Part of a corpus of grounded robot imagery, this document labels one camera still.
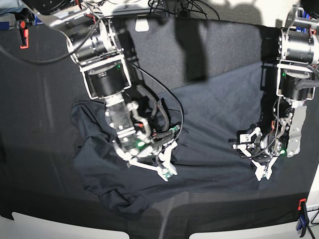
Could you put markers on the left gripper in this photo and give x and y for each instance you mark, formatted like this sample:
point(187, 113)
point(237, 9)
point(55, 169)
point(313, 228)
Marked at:
point(263, 146)

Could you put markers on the dark navy t-shirt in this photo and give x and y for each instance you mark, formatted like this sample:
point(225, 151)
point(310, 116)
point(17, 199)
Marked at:
point(215, 109)

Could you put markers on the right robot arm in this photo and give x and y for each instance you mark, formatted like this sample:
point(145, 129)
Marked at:
point(93, 44)

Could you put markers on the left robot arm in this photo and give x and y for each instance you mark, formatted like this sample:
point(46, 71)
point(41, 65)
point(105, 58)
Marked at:
point(297, 80)

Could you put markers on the blue clamp near right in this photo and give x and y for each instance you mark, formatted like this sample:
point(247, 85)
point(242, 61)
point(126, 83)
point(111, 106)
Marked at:
point(303, 220)

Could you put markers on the black felt table cover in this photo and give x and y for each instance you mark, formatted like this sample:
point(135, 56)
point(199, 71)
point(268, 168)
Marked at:
point(38, 141)

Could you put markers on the red clamp far left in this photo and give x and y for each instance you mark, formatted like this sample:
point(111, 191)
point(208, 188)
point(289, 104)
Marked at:
point(21, 25)

